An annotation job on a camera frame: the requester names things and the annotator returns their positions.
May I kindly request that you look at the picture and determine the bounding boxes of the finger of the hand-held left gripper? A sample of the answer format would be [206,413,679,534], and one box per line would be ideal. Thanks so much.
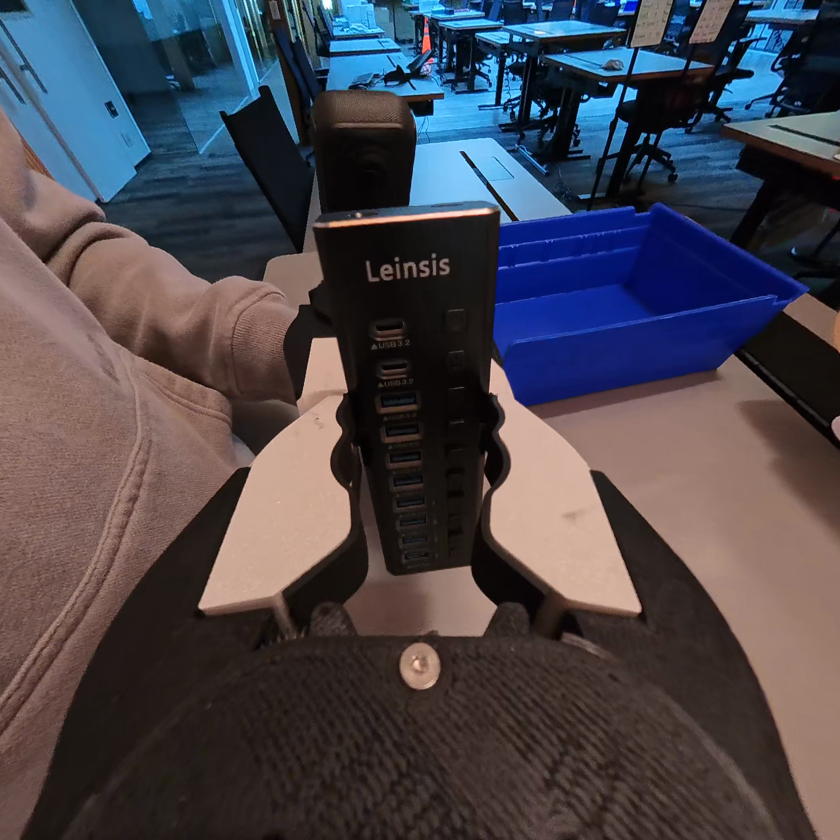
[298,336,347,411]

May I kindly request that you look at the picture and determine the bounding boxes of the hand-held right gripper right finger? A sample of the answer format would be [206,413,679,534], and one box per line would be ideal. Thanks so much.
[470,392,643,636]

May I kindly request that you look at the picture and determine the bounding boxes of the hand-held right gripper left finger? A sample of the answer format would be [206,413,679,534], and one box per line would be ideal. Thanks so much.
[197,391,370,630]

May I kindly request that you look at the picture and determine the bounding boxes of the matte black usb hub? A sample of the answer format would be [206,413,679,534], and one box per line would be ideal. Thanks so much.
[312,200,503,577]

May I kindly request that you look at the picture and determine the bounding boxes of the blue plastic bin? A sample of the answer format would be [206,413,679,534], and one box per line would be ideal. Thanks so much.
[492,202,809,406]

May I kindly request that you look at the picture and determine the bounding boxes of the person's left forearm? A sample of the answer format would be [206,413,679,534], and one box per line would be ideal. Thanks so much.
[39,197,299,403]

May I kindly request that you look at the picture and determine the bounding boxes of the wooden desk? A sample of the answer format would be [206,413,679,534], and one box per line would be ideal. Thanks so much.
[721,110,840,260]
[518,47,716,181]
[326,52,446,142]

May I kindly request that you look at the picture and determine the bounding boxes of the white side table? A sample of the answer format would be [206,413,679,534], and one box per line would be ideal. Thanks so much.
[408,136,573,223]

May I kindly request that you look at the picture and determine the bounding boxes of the white door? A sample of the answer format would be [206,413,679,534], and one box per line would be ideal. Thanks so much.
[0,0,153,203]

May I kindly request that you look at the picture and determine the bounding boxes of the black floor sign stand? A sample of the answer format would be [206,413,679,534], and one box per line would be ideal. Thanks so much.
[679,0,737,86]
[586,0,676,212]

